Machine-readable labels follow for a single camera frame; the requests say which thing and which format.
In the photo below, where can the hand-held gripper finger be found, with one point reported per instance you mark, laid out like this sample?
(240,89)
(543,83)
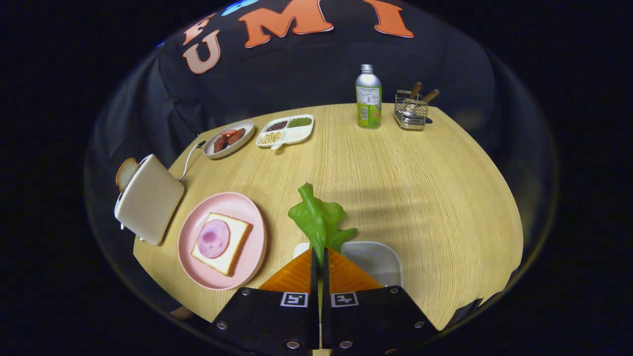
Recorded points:
(314,282)
(325,282)

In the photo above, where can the green lettuce leaf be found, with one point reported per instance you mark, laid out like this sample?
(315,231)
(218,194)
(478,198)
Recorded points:
(316,217)

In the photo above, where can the toasted bread slice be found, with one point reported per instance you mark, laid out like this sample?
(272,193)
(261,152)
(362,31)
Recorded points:
(126,173)

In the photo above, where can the white rectangular tray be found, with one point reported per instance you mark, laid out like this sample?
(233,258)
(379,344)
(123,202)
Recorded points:
(376,259)

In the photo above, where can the white bread slice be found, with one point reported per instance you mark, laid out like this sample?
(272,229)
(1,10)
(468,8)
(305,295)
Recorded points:
(240,232)

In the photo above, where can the pink ham slice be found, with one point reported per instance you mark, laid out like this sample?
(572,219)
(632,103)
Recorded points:
(213,239)

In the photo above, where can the pink plate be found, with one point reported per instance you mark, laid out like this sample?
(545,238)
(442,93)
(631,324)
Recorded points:
(193,247)

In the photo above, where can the white divided dish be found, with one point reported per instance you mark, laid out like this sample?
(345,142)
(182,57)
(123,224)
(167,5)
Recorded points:
(296,134)

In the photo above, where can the yellow beans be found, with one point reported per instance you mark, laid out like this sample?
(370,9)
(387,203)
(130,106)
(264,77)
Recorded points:
(270,138)

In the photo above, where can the green beans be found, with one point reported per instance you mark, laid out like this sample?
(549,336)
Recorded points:
(300,122)

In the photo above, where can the dark red beans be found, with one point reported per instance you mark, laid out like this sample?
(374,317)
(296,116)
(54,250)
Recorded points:
(277,125)

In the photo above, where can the brown meat piece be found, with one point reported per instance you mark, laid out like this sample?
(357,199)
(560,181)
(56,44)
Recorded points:
(221,144)
(236,137)

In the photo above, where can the round grey plate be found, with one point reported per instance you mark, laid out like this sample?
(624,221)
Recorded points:
(248,129)

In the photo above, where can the silver bottle green label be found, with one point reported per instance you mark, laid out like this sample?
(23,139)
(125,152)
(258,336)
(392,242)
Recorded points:
(368,106)

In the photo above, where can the white toaster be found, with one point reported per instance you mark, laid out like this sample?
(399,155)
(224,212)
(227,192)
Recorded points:
(148,200)

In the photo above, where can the black backdrop cloth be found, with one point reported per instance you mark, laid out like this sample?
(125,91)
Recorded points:
(296,74)

